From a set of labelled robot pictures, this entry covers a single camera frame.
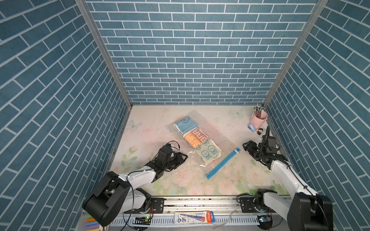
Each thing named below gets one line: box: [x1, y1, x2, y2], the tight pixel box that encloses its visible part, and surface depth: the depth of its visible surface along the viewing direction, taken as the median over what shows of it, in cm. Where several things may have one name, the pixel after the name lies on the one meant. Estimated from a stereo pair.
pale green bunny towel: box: [194, 138, 223, 166], surface depth 93 cm
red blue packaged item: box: [173, 210, 216, 224], surface depth 71 cm
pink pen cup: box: [249, 103, 268, 130], surface depth 104 cm
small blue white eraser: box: [247, 123, 256, 133], surface depth 107 cm
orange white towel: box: [182, 127, 209, 150], surface depth 98 cm
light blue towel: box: [173, 116, 198, 135], surface depth 107 cm
